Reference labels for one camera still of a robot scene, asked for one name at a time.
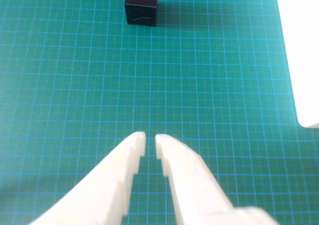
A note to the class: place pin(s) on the black cube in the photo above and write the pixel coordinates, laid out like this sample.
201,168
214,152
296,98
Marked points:
141,8

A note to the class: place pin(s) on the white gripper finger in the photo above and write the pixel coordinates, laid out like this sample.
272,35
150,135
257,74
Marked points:
99,185
192,182

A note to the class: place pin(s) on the green cutting mat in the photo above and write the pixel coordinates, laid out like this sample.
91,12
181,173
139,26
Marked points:
74,73

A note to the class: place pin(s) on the white rectangular bin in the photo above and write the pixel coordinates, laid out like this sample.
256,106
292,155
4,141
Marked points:
302,60

